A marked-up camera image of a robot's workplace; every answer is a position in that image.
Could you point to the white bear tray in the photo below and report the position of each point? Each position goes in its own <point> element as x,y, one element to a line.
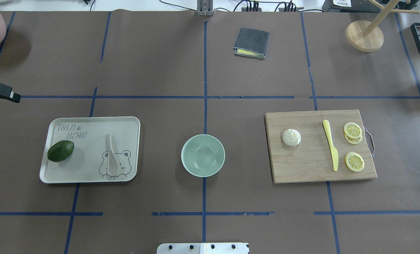
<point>88,162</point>

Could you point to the lemon slice lower front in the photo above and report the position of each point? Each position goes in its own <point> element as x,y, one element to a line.
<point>354,162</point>

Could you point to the white ceramic spoon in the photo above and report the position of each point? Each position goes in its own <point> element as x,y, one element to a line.
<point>112,163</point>

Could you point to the lemon slice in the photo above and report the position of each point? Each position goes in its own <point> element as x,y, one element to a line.
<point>354,162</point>
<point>352,130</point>

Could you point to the yellow sponge under cloth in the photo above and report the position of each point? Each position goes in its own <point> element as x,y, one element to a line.
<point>246,53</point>

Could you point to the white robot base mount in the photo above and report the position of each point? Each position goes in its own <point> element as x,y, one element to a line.
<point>204,248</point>

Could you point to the bamboo cutting board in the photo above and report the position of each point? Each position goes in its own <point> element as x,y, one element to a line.
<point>310,161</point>

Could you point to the lemon slice upper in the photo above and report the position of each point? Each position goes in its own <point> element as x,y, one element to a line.
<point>352,130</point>

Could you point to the wooden round stand base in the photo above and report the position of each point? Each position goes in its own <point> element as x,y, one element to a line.
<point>366,36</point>

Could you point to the green avocado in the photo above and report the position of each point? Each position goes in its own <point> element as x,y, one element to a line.
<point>60,151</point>

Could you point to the lemon slice partly hidden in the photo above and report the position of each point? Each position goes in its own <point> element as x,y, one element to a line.
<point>353,141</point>

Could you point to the metal camera post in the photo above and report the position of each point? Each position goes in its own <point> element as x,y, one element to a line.
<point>205,8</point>

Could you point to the yellow plastic knife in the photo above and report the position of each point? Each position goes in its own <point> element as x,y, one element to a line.
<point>333,150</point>

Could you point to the light green bowl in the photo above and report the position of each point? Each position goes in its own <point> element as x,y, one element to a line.
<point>203,155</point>

